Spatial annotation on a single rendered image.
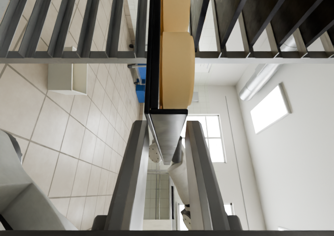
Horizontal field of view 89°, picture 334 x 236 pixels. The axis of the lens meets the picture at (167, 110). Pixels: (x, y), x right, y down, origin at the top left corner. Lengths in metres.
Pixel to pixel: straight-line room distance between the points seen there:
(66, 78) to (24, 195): 1.02
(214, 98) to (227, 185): 2.47
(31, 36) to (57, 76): 0.60
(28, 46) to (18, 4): 0.21
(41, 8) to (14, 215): 0.68
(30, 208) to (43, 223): 0.03
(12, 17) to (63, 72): 0.54
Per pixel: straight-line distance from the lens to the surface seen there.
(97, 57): 0.62
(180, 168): 0.62
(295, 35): 0.77
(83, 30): 0.69
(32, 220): 0.36
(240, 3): 0.51
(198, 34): 0.53
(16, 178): 0.35
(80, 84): 1.50
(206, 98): 5.38
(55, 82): 1.35
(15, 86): 1.18
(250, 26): 0.65
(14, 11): 0.90
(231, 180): 4.84
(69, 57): 0.66
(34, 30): 0.80
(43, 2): 0.88
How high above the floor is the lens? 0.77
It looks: level
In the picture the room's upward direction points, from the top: 90 degrees clockwise
